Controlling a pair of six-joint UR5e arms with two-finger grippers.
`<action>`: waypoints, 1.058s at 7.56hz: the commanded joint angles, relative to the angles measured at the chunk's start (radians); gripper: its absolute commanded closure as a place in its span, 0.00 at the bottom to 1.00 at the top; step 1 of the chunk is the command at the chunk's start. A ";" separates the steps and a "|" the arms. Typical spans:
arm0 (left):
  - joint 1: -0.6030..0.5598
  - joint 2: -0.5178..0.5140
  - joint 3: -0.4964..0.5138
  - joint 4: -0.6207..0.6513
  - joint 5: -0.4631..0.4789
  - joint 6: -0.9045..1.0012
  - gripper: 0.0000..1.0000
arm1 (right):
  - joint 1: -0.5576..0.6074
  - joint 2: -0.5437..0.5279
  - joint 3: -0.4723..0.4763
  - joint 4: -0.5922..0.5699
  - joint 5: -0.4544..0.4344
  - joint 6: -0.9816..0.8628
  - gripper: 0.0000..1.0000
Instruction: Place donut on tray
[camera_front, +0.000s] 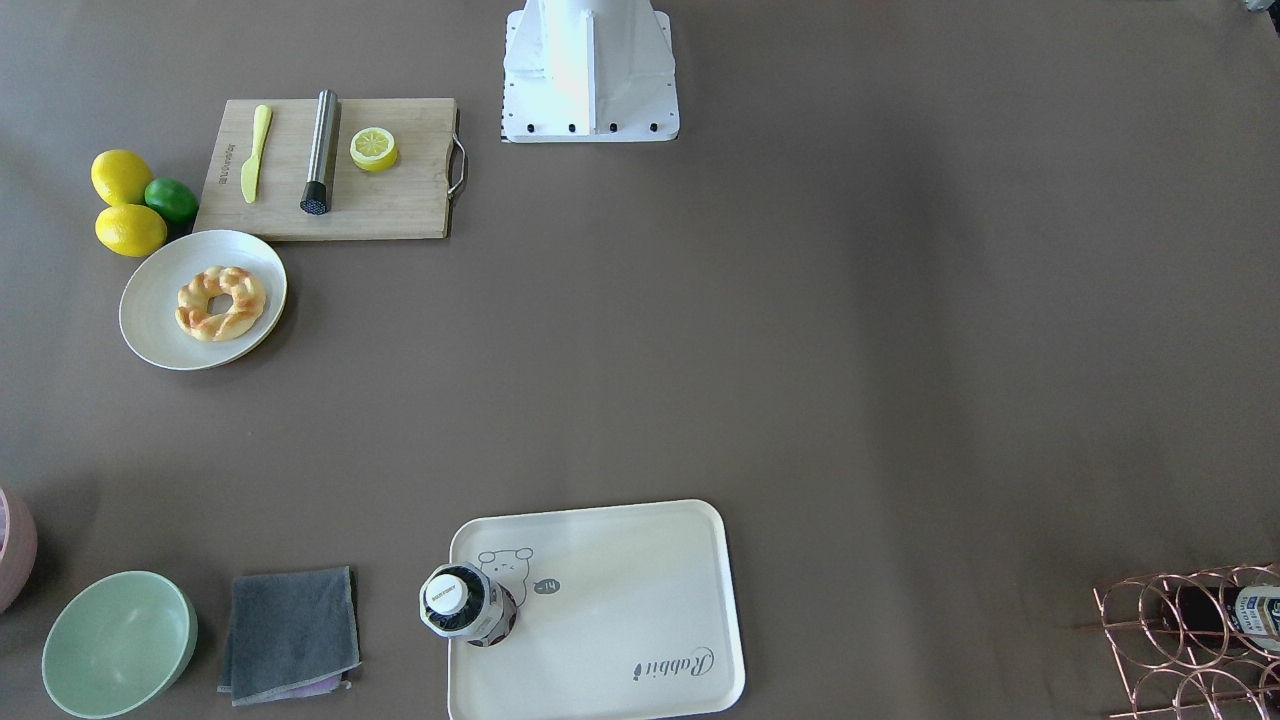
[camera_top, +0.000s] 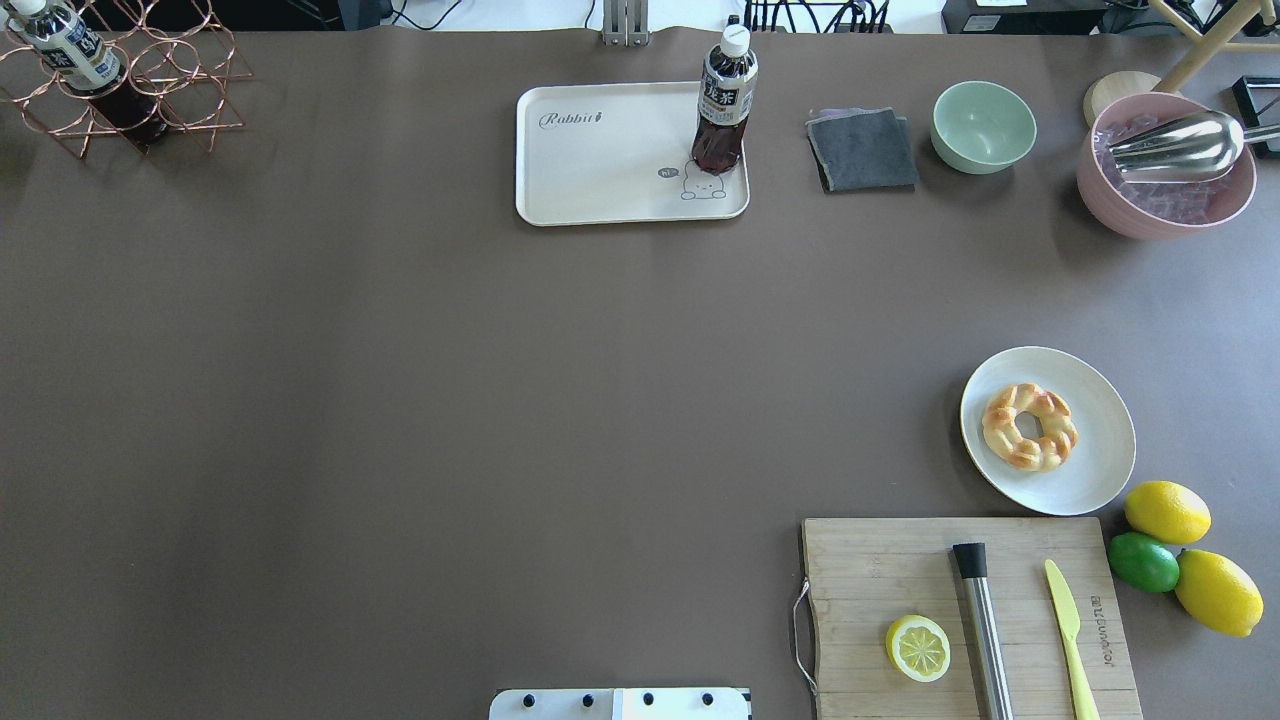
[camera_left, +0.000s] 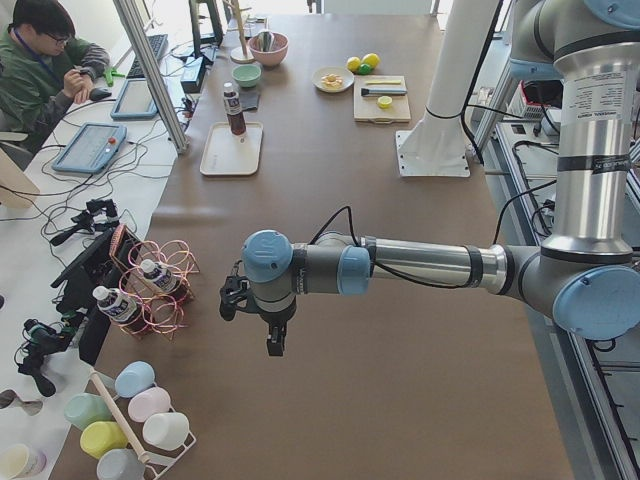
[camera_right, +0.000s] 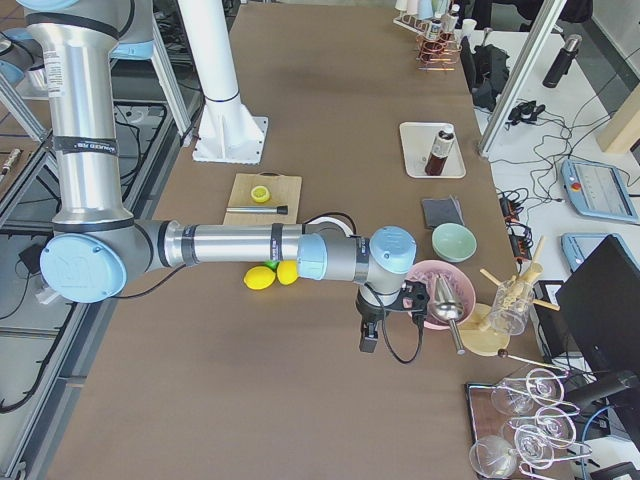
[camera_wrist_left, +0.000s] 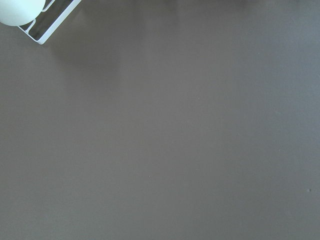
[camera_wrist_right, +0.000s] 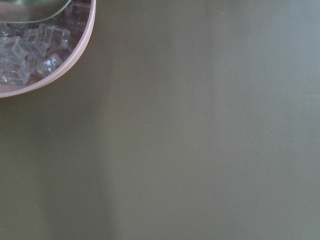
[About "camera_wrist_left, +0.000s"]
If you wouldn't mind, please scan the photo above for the white egg-shaped object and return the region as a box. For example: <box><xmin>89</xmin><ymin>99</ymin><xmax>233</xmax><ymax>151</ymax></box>
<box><xmin>0</xmin><ymin>0</ymin><xmax>46</xmax><ymax>26</ymax></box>

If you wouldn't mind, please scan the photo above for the white wire holder frame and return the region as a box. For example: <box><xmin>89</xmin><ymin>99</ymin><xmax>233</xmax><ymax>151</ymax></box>
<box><xmin>18</xmin><ymin>0</ymin><xmax>81</xmax><ymax>45</ymax></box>

